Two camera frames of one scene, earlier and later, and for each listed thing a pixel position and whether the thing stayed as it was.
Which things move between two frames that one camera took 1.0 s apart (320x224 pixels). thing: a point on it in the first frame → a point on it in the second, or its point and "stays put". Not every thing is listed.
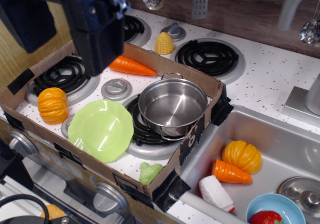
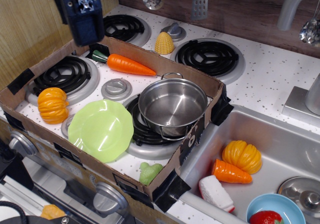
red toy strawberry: (266, 217) stays put
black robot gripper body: (96, 13) → (80, 6)
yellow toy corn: (164, 44) stays put
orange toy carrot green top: (123, 64) stays put
